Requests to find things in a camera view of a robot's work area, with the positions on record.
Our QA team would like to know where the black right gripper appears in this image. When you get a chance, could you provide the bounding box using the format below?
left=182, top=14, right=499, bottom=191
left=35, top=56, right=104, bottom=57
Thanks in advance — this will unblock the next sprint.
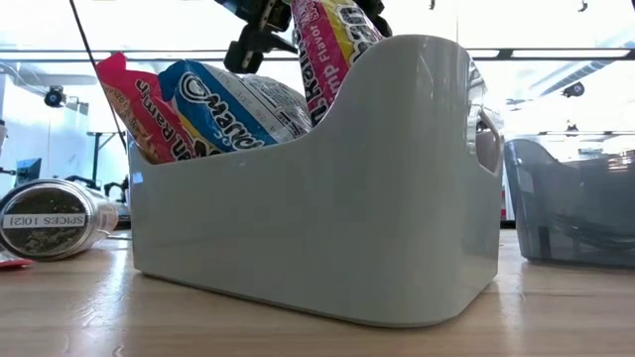
left=212, top=0, right=394, bottom=76

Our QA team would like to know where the shrimp ramen packet green edge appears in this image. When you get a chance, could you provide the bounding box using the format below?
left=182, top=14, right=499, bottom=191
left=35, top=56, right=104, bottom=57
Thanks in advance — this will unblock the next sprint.
left=289, top=0, right=387, bottom=130

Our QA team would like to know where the blue ramen packet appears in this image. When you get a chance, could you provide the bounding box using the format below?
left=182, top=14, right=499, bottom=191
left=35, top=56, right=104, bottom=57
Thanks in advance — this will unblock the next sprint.
left=157, top=59, right=315, bottom=156

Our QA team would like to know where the light grey plastic bin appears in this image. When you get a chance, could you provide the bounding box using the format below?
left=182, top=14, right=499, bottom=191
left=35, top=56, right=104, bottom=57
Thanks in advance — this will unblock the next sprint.
left=127, top=33, right=506, bottom=330

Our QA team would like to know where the red ramen packet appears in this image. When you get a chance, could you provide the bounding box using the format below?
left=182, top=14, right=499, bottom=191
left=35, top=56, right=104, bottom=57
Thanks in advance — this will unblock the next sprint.
left=94, top=51, right=200, bottom=166

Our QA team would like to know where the dark grey plastic bin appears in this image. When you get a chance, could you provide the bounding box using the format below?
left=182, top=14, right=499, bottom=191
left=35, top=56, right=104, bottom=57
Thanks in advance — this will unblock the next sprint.
left=502, top=138, right=635, bottom=270

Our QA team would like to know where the gold label spice jar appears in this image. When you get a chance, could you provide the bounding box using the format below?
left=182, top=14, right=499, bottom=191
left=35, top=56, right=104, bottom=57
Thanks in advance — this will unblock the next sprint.
left=0, top=178, right=120, bottom=263

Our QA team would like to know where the blue table leg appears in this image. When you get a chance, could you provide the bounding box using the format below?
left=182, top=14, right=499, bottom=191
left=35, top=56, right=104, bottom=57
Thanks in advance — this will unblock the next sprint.
left=85, top=130, right=121, bottom=188

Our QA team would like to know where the blue monitor screen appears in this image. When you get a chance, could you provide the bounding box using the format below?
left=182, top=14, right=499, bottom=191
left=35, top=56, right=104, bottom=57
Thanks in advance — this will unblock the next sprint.
left=13, top=157, right=44, bottom=188

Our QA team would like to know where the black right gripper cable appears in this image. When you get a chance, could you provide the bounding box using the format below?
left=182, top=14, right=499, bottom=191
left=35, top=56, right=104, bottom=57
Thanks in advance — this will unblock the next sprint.
left=67, top=0, right=130, bottom=151

